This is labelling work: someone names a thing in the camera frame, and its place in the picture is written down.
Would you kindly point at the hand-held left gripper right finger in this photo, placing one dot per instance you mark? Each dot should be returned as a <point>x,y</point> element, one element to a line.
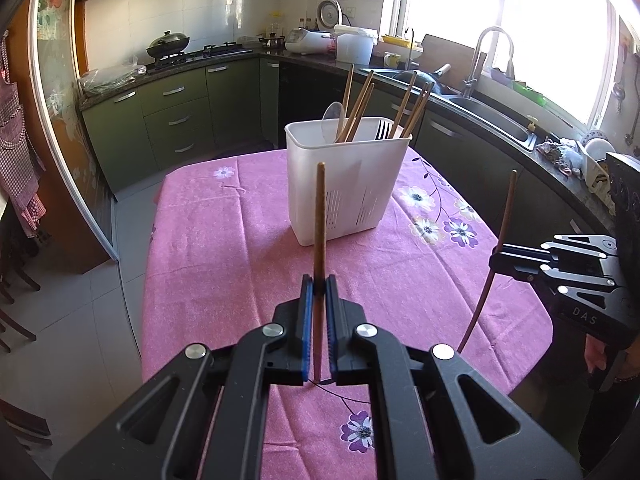
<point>331,330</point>

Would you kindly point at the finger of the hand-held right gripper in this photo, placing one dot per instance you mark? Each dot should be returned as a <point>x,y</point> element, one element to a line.
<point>520,262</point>
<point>580,246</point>

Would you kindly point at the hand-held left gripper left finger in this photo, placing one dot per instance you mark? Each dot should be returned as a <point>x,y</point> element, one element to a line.
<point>307,330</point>

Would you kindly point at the long brown chopstick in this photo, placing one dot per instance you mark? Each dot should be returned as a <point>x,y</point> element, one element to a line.
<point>320,220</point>
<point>507,210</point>

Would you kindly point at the white plastic utensil holder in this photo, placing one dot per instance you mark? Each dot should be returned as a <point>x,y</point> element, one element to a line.
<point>340,175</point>

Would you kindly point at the bunch of wooden chopsticks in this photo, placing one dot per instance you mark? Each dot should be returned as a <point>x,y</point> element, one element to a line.
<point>358,110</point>

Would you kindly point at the person's right hand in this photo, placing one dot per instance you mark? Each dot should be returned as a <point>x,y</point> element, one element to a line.
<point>596,357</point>

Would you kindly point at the dark stone countertop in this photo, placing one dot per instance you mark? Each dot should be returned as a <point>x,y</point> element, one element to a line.
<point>560,180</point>

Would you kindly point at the white dish rack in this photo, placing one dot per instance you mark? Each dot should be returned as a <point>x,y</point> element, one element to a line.
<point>597,170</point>

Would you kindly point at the crumpled cloth rag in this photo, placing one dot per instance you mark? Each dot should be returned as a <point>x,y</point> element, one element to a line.
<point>557,155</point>

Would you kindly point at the pink floral tablecloth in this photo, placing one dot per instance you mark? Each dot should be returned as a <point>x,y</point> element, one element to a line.
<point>225,260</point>

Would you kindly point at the person's dark clothing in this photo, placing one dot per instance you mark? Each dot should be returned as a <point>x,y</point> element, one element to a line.
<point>610,425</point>

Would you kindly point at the steel kitchen sink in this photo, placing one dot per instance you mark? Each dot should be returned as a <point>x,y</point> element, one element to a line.
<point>490,117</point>

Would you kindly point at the green plastic tray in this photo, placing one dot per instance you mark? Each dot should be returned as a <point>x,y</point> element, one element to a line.
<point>525,91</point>

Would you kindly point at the tall steel faucet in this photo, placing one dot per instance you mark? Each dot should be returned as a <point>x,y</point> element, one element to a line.
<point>468,85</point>

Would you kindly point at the white plastic spoon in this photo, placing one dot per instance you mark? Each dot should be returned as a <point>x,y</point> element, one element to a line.
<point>332,117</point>

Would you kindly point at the kitchen window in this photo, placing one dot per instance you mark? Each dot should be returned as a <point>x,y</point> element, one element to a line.
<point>550,35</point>

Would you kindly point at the wooden cutting board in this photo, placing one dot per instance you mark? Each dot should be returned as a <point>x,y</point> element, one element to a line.
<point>440,52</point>

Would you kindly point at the small steel faucet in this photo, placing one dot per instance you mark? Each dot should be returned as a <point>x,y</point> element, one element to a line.
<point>410,50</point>

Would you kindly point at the yellow cup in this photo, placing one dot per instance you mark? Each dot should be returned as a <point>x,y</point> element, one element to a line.
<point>391,60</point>

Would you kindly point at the yellow tray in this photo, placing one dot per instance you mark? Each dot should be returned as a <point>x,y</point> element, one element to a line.
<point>400,41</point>

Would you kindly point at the green lower kitchen cabinets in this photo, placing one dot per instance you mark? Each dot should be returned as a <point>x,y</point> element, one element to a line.
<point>175,105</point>

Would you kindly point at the white plastic bucket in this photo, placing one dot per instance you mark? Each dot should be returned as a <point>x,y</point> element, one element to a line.
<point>355,50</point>

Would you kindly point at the white rice cooker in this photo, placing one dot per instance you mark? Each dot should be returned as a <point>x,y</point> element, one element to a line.
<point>310,42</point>

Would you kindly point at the small black pot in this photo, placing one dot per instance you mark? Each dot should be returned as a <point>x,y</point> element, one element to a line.
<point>271,42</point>

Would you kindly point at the black gas stove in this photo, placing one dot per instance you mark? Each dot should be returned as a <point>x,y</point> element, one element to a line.
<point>220,51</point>

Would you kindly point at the dark wooden chairs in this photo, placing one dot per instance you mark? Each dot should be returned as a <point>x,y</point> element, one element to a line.
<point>15,280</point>

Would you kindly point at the dark seasoning bottles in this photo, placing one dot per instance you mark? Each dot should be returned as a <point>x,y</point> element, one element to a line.
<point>307,24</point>

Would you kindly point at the open round cooker lid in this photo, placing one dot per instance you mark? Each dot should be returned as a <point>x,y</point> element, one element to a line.
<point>330,12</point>

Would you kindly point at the glass cabinet door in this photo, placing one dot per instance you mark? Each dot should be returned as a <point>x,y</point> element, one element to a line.
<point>65,125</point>

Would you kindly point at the clear plastic bag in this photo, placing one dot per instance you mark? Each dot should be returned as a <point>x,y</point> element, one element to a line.
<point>110,80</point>

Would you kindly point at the black wok with lid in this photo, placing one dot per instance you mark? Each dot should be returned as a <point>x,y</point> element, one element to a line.
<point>167,42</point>

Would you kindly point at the red checked apron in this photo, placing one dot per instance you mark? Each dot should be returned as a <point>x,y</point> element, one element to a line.
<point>17,160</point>

